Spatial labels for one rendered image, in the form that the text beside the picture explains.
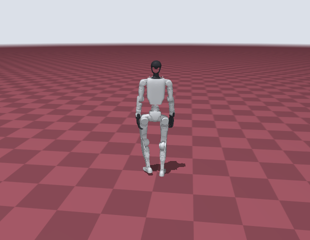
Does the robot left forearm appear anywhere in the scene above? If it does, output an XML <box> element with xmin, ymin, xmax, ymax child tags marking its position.
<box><xmin>135</xmin><ymin>96</ymin><xmax>143</xmax><ymax>117</ymax></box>

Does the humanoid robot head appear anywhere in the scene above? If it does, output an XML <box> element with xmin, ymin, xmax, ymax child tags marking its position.
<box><xmin>151</xmin><ymin>60</ymin><xmax>162</xmax><ymax>79</ymax></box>

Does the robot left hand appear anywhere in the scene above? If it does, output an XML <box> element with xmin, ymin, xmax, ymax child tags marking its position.
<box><xmin>136</xmin><ymin>113</ymin><xmax>143</xmax><ymax>130</ymax></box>

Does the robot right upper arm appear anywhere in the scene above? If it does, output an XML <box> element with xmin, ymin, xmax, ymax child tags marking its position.
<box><xmin>165</xmin><ymin>79</ymin><xmax>174</xmax><ymax>102</ymax></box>

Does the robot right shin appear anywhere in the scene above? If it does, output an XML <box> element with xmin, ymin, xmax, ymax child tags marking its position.
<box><xmin>159</xmin><ymin>142</ymin><xmax>167</xmax><ymax>171</ymax></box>

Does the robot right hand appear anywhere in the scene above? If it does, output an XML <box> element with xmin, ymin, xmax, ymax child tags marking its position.
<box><xmin>168</xmin><ymin>112</ymin><xmax>175</xmax><ymax>128</ymax></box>

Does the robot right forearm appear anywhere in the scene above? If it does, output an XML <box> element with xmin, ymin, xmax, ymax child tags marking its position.
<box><xmin>168</xmin><ymin>97</ymin><xmax>175</xmax><ymax>116</ymax></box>

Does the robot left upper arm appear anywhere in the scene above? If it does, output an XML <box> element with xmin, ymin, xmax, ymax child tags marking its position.
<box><xmin>138</xmin><ymin>79</ymin><xmax>148</xmax><ymax>102</ymax></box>

